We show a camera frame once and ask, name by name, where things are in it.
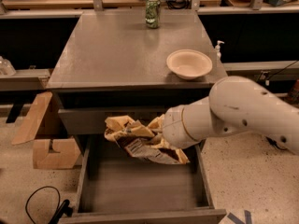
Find white pump bottle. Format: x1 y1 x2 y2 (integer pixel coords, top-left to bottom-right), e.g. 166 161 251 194
215 40 224 59

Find white bowl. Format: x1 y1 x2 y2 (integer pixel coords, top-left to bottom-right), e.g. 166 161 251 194
166 49 213 80

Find grey drawer cabinet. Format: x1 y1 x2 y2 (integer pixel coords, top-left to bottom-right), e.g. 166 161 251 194
46 8 232 224

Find green soda can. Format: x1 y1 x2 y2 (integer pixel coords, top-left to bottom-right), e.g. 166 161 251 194
145 0 160 29

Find closed top drawer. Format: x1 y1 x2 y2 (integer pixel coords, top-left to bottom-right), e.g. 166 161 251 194
58 105 168 135

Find blue tape marker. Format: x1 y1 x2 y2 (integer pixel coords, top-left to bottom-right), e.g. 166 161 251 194
221 210 253 224

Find black cable on floor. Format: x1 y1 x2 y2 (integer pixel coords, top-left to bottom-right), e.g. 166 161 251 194
24 186 74 224

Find brown chip bag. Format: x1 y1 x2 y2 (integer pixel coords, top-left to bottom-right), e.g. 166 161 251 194
104 115 190 164

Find open middle drawer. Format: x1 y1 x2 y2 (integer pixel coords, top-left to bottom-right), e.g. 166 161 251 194
59 134 226 224

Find wooden board pieces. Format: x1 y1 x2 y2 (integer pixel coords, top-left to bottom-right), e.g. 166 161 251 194
11 91 81 170

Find clear plastic container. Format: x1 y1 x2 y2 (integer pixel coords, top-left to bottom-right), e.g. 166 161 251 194
0 56 16 76

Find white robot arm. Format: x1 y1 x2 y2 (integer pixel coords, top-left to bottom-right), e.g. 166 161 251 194
163 77 299 155

